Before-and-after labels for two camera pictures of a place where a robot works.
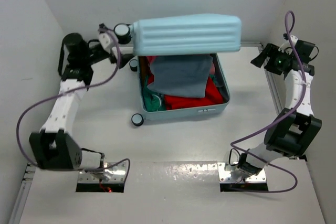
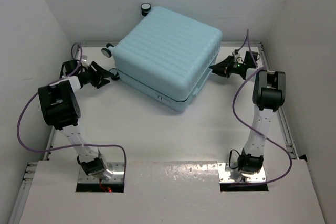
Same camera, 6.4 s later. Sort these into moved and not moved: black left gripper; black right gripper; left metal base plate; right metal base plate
Moved: black left gripper; black right gripper
Not moved: right metal base plate; left metal base plate
